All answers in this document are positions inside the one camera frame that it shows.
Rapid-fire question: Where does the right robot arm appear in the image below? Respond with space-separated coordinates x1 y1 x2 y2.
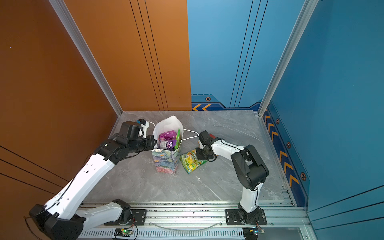
196 131 269 226

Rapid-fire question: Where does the magenta grape candy bag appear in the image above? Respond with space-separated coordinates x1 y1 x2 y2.
158 130 178 141

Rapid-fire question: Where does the left aluminium frame post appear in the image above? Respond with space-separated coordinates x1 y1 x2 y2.
49 0 123 117

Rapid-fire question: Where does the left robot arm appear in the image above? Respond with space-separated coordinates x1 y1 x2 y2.
29 119 157 240

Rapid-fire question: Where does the aluminium frame post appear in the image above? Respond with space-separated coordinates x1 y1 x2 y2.
49 0 123 117
258 0 319 117

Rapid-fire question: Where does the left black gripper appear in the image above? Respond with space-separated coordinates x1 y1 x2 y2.
128 134 158 155

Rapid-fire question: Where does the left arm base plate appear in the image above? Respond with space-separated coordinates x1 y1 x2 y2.
104 209 147 226

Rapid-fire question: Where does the right aluminium frame post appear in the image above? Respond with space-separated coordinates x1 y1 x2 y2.
258 0 319 117

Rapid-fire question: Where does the right green circuit board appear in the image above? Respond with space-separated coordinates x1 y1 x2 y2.
250 229 265 239

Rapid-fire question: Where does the floral white paper bag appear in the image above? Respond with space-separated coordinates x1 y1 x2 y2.
152 116 199 174

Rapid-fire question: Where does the purple white snack bag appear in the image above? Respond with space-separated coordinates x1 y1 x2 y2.
158 139 176 151

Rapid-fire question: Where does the green circuit board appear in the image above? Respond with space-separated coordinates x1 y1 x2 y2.
114 229 134 238
250 229 265 239

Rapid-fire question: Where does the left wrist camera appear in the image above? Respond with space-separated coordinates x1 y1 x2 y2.
137 119 150 139

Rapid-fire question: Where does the yellow green candy bag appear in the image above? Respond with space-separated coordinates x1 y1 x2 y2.
180 150 208 174

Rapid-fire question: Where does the left green circuit board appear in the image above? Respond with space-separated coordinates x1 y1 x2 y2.
114 229 134 238

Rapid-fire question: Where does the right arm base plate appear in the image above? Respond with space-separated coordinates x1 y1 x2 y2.
225 208 268 226

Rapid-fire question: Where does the green Lays chips bag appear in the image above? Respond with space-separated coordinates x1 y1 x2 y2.
175 129 182 151

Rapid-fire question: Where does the aluminium front rail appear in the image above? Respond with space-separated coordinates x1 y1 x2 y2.
79 199 317 240

